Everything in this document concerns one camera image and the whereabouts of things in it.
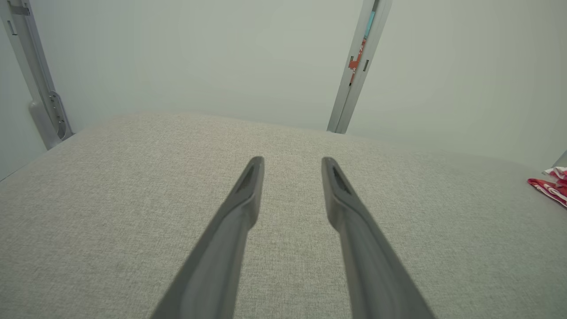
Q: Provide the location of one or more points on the red white striped jersey shirt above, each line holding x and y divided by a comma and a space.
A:
553, 188

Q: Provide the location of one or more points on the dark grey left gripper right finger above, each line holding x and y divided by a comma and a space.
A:
372, 266

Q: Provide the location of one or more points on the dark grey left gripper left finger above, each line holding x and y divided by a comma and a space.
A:
221, 257

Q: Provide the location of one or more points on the grey partition post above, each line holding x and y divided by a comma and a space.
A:
350, 102
40, 88

